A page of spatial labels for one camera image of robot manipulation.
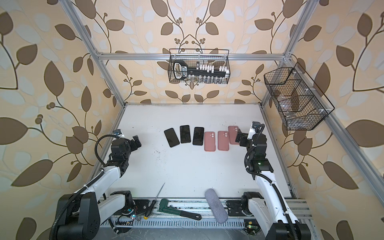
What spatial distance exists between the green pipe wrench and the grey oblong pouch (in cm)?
8

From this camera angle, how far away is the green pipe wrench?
730mm

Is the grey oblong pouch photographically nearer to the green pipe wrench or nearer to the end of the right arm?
the green pipe wrench

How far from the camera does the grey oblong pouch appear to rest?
0.71 m
